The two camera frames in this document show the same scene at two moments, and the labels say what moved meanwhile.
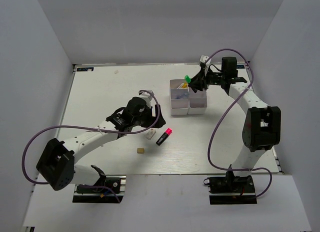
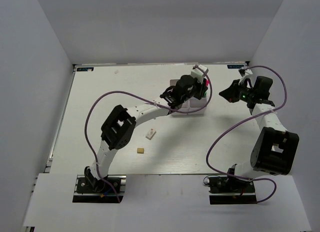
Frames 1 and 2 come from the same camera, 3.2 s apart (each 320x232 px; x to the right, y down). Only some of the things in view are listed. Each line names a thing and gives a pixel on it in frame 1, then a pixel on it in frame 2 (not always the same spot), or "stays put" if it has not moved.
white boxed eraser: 150,133 stays put
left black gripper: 152,119 → 202,88
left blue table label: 85,69 stays put
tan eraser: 140,150 stays put
